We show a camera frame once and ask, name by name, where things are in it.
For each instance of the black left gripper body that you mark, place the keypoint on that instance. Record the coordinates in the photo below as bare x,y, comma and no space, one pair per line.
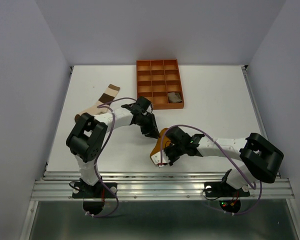
147,123

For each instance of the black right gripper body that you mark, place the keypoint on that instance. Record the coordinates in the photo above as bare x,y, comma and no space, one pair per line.
173,152

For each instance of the mustard yellow sock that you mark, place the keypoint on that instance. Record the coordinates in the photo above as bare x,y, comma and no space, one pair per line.
155,154

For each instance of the tan sock with red cuff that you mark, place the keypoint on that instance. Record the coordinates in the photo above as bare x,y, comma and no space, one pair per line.
174,97

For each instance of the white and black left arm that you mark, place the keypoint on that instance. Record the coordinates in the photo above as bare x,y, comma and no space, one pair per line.
87,137

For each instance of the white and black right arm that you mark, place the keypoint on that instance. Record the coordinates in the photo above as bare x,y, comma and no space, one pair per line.
261,159

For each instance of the orange compartment tray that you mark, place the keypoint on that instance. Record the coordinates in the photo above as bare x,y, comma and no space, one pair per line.
155,78

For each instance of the cream and brown striped sock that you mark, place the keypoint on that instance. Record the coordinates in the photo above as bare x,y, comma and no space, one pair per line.
108,95

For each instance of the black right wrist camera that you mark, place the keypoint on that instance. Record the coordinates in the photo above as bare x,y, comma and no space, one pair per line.
177,136

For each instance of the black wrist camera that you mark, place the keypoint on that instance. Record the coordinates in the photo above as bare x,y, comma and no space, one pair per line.
177,136
143,103

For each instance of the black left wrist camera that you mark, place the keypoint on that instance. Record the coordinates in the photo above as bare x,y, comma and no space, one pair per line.
143,103

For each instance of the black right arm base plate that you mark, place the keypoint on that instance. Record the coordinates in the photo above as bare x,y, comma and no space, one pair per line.
216,189

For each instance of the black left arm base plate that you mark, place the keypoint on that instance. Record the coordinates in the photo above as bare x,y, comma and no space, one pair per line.
81,190

